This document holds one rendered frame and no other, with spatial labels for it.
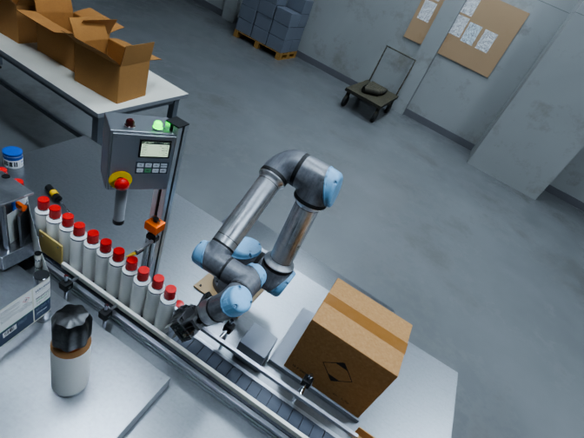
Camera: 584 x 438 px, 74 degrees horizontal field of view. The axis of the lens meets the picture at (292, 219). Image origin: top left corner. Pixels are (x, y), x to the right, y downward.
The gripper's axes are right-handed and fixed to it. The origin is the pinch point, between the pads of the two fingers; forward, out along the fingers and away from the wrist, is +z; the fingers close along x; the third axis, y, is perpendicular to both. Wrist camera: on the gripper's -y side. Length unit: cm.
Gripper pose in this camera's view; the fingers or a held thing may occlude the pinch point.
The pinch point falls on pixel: (175, 324)
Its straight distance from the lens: 132.5
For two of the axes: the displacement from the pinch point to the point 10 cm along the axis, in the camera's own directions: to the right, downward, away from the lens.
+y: -4.2, 4.3, -8.0
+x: 5.6, 8.2, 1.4
